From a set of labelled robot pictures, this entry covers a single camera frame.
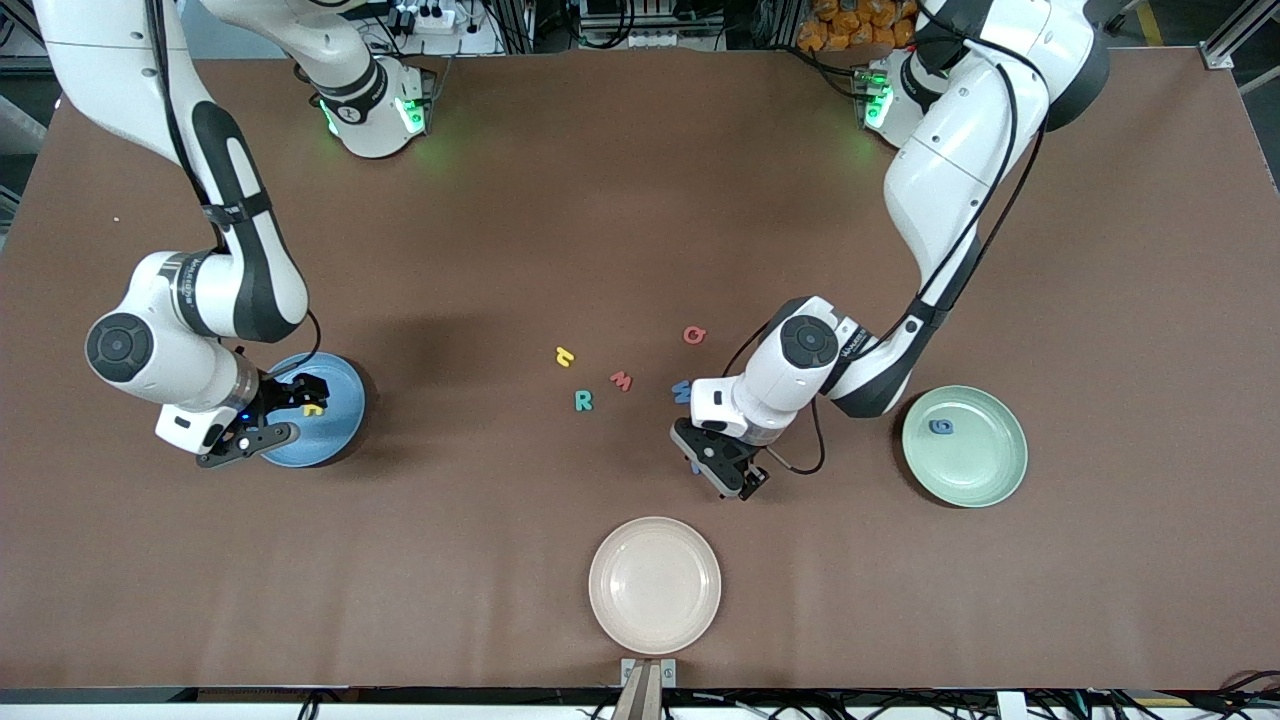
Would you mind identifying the blue plate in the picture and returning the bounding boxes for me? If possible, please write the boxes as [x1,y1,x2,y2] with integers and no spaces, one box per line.
[258,352,367,469]

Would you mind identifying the beige plate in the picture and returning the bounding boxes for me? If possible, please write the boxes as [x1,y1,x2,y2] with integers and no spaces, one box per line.
[588,516,723,657]

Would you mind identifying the green plate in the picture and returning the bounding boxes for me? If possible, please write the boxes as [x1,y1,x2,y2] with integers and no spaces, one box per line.
[901,385,1029,509]

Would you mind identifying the white power strip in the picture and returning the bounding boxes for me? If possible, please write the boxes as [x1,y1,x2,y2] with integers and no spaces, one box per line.
[385,3,459,36]

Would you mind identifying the orange snack bags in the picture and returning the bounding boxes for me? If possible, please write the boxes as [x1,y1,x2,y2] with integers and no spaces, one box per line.
[797,0,921,53]

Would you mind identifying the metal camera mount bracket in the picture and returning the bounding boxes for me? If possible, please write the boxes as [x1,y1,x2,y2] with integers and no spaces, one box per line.
[612,658,677,720]

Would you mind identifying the aluminium frame profile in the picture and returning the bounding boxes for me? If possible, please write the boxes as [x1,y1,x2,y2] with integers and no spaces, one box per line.
[1200,0,1280,71]

